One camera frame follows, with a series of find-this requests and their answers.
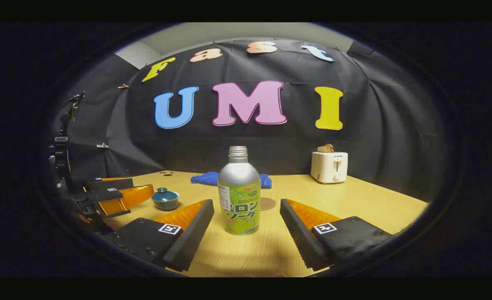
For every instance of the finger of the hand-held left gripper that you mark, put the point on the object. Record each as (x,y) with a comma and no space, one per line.
(133,196)
(112,184)

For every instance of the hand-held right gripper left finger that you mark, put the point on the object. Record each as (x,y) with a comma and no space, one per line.
(196,233)

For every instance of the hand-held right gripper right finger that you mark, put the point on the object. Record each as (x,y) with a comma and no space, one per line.
(298,237)

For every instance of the teal teacup lid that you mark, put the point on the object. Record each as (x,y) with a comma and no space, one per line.
(162,193)

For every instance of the white-lined green teacup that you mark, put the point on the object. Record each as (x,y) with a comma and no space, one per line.
(165,203)

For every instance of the round cork coaster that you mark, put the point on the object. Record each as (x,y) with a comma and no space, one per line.
(268,204)

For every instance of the silver green-label water bottle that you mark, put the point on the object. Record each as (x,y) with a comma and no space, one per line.
(238,183)

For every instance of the blue towel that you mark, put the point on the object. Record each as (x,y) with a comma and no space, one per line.
(204,178)

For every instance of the white toaster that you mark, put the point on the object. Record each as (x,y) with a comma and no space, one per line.
(325,168)

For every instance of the toast slice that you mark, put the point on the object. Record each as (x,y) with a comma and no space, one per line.
(325,148)

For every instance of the black backdrop cloth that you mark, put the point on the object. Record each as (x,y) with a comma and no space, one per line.
(270,146)

